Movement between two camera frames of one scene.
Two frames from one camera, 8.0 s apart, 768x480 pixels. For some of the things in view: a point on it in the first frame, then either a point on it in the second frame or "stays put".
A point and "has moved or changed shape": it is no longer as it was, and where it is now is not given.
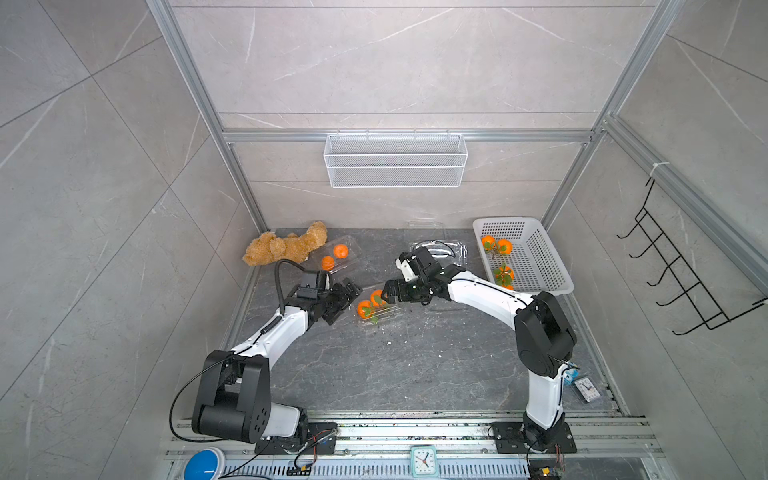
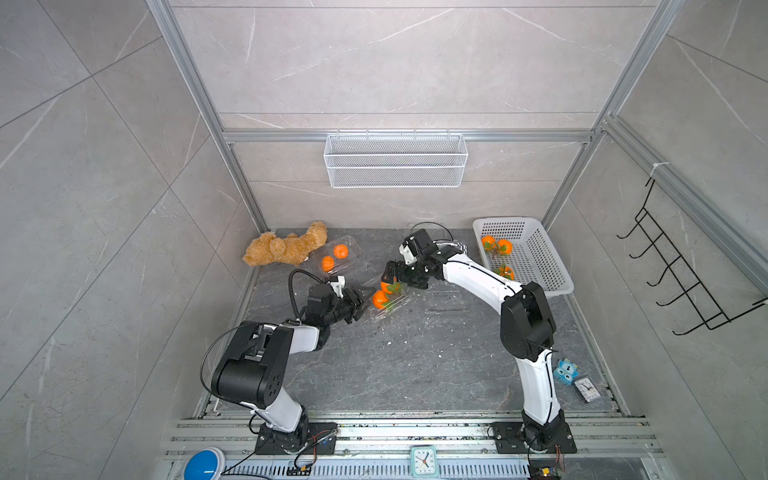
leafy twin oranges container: [492, 245] stays put
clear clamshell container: [335, 254] stays put
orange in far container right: [341, 251] stays put
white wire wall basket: [393, 161] stays put
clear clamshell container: [376, 310] has moved or changed shape
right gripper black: [391, 287] to [402, 268]
